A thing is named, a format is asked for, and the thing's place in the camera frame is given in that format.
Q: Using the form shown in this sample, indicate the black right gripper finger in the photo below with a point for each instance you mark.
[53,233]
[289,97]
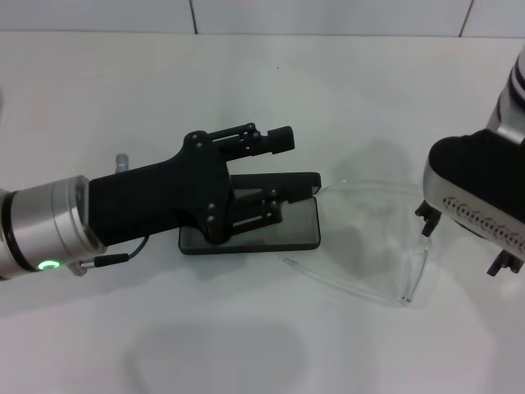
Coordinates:
[428,219]
[502,264]

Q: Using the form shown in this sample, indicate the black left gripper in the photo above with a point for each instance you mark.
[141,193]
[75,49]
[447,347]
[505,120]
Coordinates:
[164,193]

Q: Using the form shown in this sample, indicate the black glasses case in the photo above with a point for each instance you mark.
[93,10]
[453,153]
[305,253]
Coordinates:
[299,230]

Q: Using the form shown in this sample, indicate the clear transparent glasses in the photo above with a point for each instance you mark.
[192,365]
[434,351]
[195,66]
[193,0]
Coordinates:
[406,299]

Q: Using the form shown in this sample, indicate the grey metal screw knob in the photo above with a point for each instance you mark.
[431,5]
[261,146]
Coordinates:
[121,161]

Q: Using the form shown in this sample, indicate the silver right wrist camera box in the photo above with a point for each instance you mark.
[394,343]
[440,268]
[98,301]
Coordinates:
[459,172]

